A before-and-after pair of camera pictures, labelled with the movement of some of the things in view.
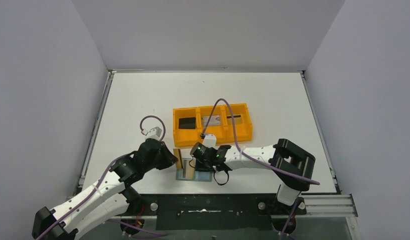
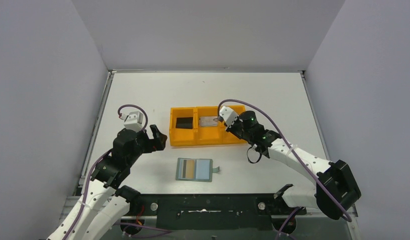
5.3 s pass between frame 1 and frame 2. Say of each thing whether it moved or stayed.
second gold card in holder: stayed
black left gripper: moved
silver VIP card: stayed
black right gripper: moved
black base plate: stayed
